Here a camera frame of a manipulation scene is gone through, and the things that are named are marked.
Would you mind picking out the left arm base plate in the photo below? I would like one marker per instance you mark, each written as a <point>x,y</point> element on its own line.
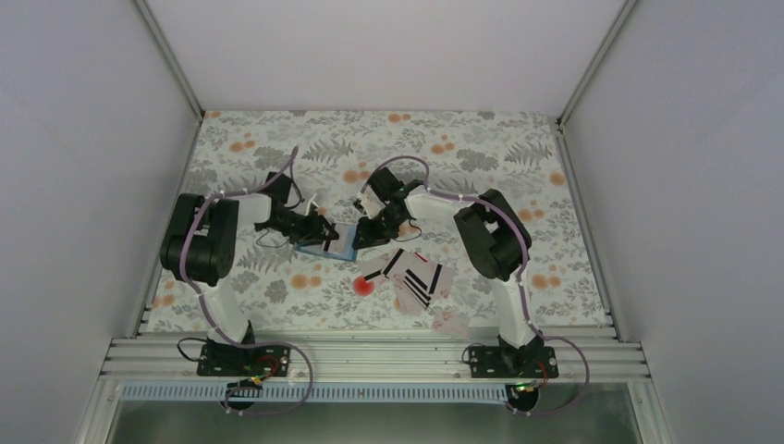
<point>219,359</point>

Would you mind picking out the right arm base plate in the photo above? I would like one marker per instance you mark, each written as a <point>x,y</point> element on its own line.
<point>493,362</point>

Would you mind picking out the aluminium rail frame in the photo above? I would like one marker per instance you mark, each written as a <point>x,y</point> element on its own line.
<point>405,356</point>

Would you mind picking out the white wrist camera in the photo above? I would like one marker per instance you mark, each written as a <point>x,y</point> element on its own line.
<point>366,199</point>
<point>312,206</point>

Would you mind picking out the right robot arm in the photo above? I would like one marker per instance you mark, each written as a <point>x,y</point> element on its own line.
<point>494,238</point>

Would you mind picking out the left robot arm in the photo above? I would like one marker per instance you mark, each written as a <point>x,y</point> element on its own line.
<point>200,240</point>

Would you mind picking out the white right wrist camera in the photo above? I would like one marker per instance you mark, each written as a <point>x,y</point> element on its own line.
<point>366,199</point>

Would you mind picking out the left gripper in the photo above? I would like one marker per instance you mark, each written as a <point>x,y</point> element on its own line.
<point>313,230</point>

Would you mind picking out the teal card holder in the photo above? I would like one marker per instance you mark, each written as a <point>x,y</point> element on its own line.
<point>343,231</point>

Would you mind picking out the floral table mat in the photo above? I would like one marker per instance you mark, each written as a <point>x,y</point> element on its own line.
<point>336,151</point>

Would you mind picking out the black striped card pile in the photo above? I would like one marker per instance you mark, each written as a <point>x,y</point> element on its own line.
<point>418,284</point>

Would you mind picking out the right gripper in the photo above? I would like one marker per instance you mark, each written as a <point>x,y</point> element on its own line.
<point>371,238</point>

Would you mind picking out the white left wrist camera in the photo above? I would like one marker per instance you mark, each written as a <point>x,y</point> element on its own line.
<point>312,206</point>

